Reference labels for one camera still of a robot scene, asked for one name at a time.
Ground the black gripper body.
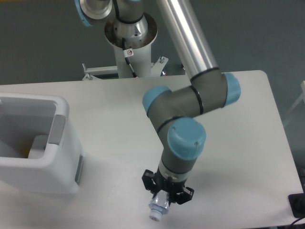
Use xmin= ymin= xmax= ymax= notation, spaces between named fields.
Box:
xmin=153 ymin=169 xmax=185 ymax=198

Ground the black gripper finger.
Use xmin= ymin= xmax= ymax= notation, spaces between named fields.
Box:
xmin=169 ymin=187 xmax=194 ymax=205
xmin=142 ymin=169 xmax=158 ymax=194

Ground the crushed clear plastic bottle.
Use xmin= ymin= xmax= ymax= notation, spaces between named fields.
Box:
xmin=148 ymin=190 xmax=170 ymax=222

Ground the white paper wrapper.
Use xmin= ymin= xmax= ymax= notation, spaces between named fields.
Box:
xmin=28 ymin=135 xmax=49 ymax=159

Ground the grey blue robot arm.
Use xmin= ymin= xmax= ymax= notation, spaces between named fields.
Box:
xmin=75 ymin=0 xmax=241 ymax=205

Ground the white trash can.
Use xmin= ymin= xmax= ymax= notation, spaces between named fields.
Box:
xmin=0 ymin=92 xmax=84 ymax=194

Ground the black device at table edge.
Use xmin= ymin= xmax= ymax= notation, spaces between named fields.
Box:
xmin=288 ymin=193 xmax=305 ymax=218

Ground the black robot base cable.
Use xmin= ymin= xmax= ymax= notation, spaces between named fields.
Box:
xmin=121 ymin=37 xmax=139 ymax=78

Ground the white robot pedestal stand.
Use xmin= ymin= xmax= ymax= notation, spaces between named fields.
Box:
xmin=83 ymin=13 xmax=169 ymax=81

